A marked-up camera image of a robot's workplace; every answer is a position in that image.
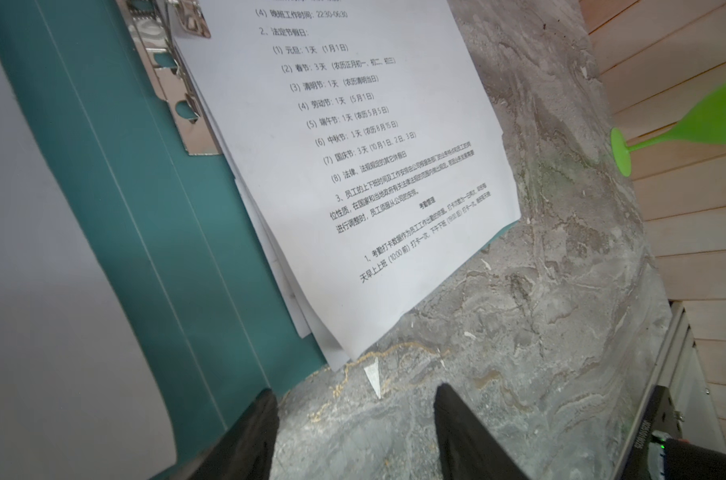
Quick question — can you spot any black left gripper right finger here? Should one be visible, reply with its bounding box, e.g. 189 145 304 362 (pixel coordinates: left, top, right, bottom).
434 383 528 480

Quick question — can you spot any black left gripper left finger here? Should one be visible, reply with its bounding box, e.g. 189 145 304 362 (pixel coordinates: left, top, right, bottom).
170 389 279 480

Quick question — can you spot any teal green folder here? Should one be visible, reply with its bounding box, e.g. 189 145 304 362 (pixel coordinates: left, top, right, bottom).
0 1 328 467

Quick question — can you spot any printed paper sheet top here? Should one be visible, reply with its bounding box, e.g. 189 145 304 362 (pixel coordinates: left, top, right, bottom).
0 61 177 479

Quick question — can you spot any printed paper sheet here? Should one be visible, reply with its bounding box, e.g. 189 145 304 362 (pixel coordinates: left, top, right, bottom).
170 1 521 359
223 148 350 371
0 61 177 479

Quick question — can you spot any printed paper sheet bottom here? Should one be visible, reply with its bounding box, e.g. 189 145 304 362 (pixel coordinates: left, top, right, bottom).
170 1 521 359

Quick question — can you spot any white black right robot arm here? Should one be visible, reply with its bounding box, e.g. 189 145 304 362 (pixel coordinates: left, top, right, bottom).
617 385 726 480

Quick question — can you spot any metal folder clip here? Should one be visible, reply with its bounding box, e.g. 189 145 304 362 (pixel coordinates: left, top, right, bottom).
117 1 221 156

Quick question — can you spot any small white paper scrap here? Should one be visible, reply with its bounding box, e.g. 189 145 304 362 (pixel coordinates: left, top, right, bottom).
364 357 382 399

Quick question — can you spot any green plastic goblet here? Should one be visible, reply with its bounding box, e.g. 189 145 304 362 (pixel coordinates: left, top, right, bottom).
610 83 726 177

